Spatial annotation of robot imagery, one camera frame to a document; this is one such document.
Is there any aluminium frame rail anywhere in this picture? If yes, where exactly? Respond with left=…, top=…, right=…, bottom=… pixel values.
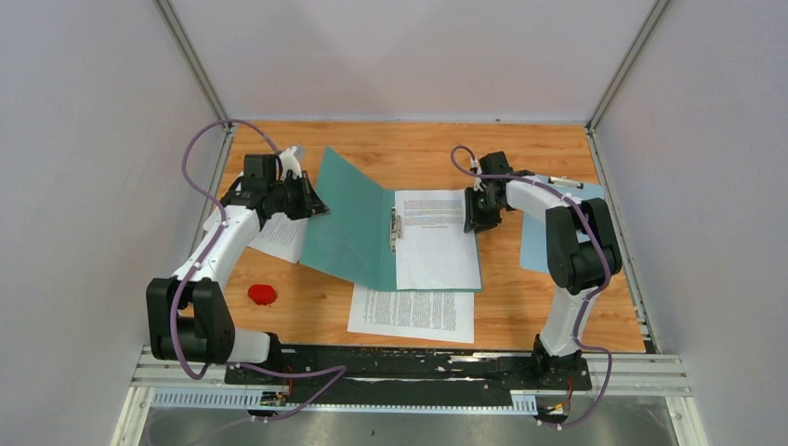
left=131, top=345, right=691, bottom=415

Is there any red small object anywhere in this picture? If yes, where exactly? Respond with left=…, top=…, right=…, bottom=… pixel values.
left=247, top=284, right=278, bottom=306

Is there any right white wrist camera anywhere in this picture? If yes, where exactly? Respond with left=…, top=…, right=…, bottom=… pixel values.
left=470, top=157, right=484, bottom=191

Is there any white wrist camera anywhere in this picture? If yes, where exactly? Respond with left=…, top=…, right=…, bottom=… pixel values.
left=470, top=157, right=484, bottom=191
left=278, top=145, right=305, bottom=179

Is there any silver folder clip mechanism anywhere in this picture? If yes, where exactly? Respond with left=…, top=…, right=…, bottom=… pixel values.
left=389, top=207, right=402, bottom=255

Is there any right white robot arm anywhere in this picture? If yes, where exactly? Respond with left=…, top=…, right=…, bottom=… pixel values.
left=464, top=151, right=623, bottom=388

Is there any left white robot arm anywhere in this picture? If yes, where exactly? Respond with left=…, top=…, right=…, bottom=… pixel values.
left=146, top=146, right=329, bottom=384

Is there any teal green folder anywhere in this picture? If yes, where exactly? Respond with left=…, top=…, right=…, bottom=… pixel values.
left=298, top=146, right=484, bottom=293

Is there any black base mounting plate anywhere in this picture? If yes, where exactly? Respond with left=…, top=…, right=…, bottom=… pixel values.
left=224, top=345, right=592, bottom=407

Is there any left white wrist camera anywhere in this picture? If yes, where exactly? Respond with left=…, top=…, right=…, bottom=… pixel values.
left=278, top=145, right=305, bottom=179

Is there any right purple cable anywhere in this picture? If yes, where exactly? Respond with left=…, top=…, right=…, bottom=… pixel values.
left=450, top=145, right=614, bottom=431

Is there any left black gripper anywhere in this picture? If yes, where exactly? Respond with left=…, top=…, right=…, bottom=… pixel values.
left=269, top=171, right=332, bottom=221

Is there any blue clipboard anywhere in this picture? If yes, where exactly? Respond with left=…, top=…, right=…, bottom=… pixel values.
left=519, top=175, right=606, bottom=273

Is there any printed paper sheet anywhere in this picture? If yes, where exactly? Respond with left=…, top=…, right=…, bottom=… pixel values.
left=394, top=190, right=481, bottom=291
left=203, top=209, right=309, bottom=265
left=348, top=284, right=475, bottom=344

